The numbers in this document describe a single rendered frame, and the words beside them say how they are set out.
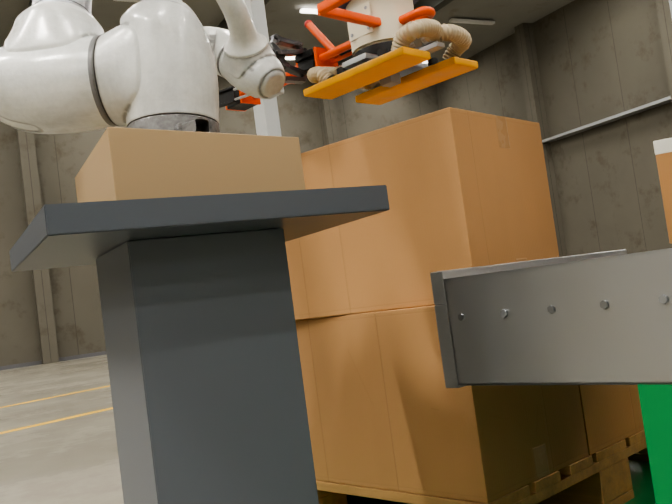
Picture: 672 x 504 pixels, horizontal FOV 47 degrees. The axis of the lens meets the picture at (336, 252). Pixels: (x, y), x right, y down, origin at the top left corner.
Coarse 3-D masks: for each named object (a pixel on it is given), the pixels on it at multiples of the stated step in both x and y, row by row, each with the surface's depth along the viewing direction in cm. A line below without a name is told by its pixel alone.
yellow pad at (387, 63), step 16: (384, 48) 180; (400, 48) 171; (368, 64) 178; (384, 64) 176; (400, 64) 178; (416, 64) 180; (336, 80) 186; (352, 80) 185; (368, 80) 187; (320, 96) 196; (336, 96) 198
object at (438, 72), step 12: (432, 60) 193; (444, 60) 186; (456, 60) 184; (468, 60) 188; (420, 72) 191; (432, 72) 189; (444, 72) 190; (456, 72) 191; (408, 84) 196; (420, 84) 198; (432, 84) 200; (360, 96) 206; (372, 96) 204; (384, 96) 205; (396, 96) 207
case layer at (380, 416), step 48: (336, 336) 181; (384, 336) 169; (432, 336) 159; (336, 384) 182; (384, 384) 170; (432, 384) 160; (336, 432) 183; (384, 432) 171; (432, 432) 160; (480, 432) 152; (528, 432) 163; (576, 432) 175; (624, 432) 190; (336, 480) 184; (384, 480) 172; (432, 480) 161; (480, 480) 152; (528, 480) 161
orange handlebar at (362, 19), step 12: (324, 0) 169; (336, 0) 166; (348, 0) 166; (324, 12) 171; (336, 12) 174; (348, 12) 177; (408, 12) 183; (420, 12) 181; (432, 12) 182; (360, 24) 182; (372, 24) 183; (336, 48) 201; (348, 48) 199; (324, 60) 206; (336, 60) 208
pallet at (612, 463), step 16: (640, 432) 195; (608, 448) 184; (624, 448) 189; (640, 448) 194; (576, 464) 173; (592, 464) 178; (608, 464) 183; (624, 464) 188; (544, 480) 164; (560, 480) 168; (576, 480) 173; (592, 480) 181; (608, 480) 182; (624, 480) 187; (320, 496) 190; (336, 496) 193; (368, 496) 175; (384, 496) 172; (400, 496) 168; (416, 496) 165; (432, 496) 162; (512, 496) 156; (528, 496) 160; (544, 496) 164; (560, 496) 187; (576, 496) 184; (592, 496) 181; (608, 496) 181; (624, 496) 186
